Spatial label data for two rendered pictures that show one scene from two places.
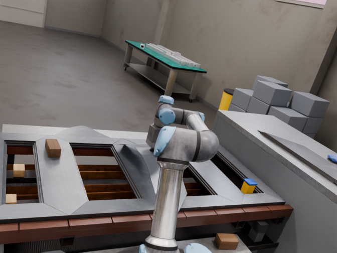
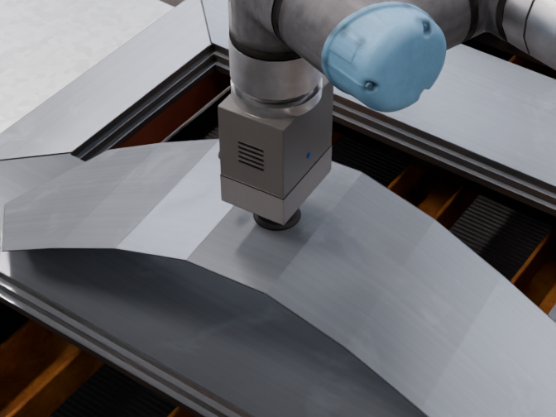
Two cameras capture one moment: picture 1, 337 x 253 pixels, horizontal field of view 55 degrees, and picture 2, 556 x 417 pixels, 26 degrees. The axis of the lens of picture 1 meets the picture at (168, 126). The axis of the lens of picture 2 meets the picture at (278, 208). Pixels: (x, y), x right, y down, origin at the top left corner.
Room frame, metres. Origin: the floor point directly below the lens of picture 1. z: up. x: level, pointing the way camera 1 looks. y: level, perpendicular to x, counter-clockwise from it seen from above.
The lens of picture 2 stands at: (0.85, 0.38, 1.72)
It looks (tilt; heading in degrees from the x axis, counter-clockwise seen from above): 43 degrees down; 335
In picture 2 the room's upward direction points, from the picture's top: straight up
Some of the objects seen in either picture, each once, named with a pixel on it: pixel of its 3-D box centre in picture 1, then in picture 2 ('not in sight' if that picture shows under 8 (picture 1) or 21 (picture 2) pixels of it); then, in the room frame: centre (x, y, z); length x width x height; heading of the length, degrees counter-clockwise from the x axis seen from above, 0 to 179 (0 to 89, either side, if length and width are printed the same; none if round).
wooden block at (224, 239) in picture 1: (226, 241); not in sight; (1.36, -0.43, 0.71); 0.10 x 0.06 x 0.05; 109
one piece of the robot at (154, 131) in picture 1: (157, 134); (266, 127); (1.58, 0.05, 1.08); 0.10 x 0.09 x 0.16; 34
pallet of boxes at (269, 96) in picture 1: (269, 121); not in sight; (4.54, -1.40, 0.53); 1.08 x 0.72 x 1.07; 36
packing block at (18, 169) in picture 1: (18, 170); not in sight; (1.35, 0.65, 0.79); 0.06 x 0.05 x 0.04; 30
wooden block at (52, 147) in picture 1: (52, 147); not in sight; (1.52, 0.57, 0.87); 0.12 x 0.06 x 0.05; 34
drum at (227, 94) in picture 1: (229, 109); not in sight; (5.44, -0.94, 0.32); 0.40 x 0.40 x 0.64
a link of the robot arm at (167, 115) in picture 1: (169, 114); (378, 26); (1.47, 0.01, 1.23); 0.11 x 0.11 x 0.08; 11
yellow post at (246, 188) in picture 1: (244, 197); not in sight; (1.72, -0.55, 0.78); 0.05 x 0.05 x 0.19; 30
